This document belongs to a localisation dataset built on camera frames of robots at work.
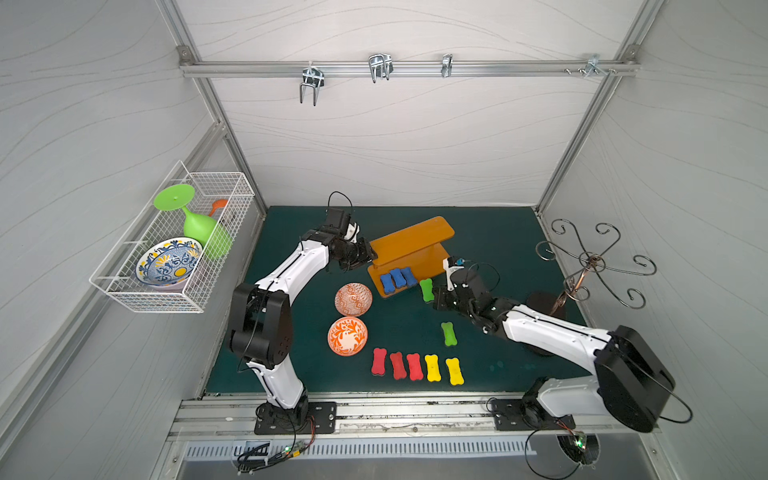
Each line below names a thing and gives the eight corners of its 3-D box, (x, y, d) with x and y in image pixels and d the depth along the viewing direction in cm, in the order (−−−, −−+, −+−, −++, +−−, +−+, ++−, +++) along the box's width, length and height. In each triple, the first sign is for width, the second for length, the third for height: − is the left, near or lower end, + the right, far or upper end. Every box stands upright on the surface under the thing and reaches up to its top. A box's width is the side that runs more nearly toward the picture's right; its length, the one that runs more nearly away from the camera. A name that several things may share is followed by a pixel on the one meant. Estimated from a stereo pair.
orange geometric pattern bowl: (332, 308, 94) (330, 302, 91) (345, 285, 100) (344, 278, 97) (363, 320, 91) (362, 314, 88) (375, 295, 97) (375, 289, 94)
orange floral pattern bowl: (327, 356, 83) (325, 352, 81) (332, 320, 90) (330, 316, 88) (366, 356, 83) (365, 352, 81) (368, 320, 90) (367, 316, 88)
